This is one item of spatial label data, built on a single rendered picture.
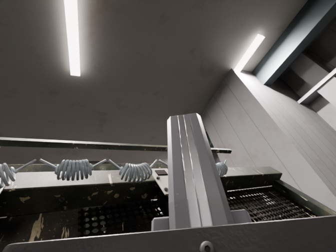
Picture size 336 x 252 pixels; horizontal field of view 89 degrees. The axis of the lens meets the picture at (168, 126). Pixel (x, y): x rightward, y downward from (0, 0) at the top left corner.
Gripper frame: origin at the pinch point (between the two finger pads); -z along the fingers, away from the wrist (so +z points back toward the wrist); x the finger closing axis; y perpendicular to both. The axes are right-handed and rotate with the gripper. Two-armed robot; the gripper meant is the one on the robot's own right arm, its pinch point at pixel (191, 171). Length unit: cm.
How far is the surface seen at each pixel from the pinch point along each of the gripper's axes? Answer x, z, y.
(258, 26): -141, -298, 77
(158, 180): 13, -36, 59
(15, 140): 47, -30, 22
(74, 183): 40, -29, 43
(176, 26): -11, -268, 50
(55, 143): 39, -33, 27
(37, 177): 52, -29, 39
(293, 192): -65, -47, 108
